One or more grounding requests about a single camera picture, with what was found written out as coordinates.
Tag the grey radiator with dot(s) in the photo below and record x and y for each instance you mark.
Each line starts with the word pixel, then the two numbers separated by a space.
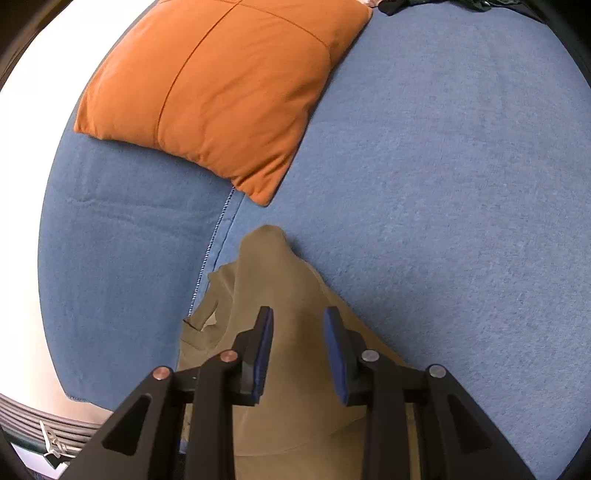
pixel 44 432

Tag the olive green sweatshirt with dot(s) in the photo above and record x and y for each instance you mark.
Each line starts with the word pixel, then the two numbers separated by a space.
pixel 299 430

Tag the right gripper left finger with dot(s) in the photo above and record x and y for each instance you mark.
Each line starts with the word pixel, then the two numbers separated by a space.
pixel 178 425

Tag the blue fabric sofa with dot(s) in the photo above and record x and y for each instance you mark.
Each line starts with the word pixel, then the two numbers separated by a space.
pixel 442 190

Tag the orange cushion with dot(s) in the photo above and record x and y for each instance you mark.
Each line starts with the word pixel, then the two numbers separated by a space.
pixel 227 85

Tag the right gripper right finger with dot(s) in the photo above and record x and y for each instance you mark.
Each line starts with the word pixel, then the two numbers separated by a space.
pixel 419 424

